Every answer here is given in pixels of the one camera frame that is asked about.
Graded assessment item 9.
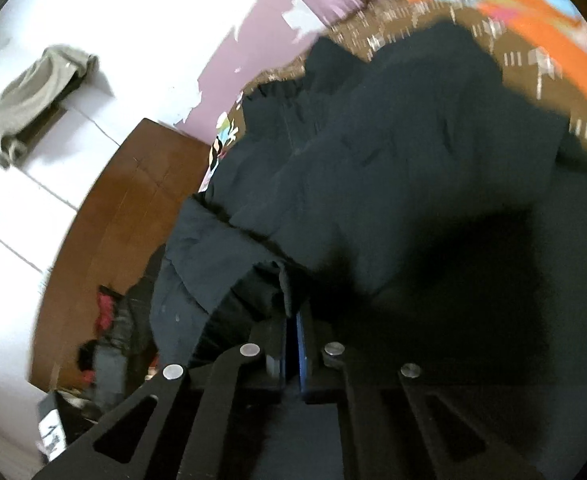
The olive garment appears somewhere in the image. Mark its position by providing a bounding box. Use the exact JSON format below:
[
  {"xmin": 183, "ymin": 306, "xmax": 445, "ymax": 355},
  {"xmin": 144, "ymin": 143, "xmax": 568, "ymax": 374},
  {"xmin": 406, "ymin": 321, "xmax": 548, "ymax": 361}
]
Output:
[{"xmin": 0, "ymin": 45, "xmax": 101, "ymax": 168}]

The brown printed blanket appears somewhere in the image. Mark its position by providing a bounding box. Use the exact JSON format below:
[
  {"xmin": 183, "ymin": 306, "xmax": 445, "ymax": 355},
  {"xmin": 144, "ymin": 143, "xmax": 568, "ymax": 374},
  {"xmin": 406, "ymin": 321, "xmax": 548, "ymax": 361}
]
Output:
[{"xmin": 200, "ymin": 0, "xmax": 587, "ymax": 181}]

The small box with white label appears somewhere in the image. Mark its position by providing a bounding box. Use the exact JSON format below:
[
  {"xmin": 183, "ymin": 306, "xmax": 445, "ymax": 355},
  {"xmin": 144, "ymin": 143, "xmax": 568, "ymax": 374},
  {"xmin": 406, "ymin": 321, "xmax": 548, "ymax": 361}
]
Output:
[{"xmin": 36, "ymin": 390, "xmax": 99, "ymax": 462}]

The black jacket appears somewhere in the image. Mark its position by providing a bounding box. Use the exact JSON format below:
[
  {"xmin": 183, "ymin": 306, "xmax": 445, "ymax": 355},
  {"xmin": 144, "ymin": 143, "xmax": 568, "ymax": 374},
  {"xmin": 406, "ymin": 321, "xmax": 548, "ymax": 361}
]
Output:
[{"xmin": 149, "ymin": 21, "xmax": 587, "ymax": 480}]

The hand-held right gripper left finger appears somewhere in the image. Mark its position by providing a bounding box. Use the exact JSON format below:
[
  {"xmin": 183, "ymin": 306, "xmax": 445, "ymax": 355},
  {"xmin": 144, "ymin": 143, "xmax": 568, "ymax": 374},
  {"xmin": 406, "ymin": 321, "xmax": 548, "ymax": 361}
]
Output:
[{"xmin": 32, "ymin": 315, "xmax": 290, "ymax": 480}]

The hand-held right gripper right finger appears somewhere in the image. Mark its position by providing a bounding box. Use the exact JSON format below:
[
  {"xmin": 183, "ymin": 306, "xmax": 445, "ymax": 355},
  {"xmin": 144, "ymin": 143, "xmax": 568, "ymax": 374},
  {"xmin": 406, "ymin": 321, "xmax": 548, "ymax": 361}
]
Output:
[{"xmin": 296, "ymin": 311, "xmax": 544, "ymax": 480}]

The dark and red clutter pile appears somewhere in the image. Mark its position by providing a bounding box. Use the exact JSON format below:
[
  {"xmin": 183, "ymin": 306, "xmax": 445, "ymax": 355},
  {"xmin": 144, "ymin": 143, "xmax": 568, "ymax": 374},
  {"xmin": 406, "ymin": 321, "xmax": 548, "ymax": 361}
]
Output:
[{"xmin": 76, "ymin": 260, "xmax": 166, "ymax": 411}]

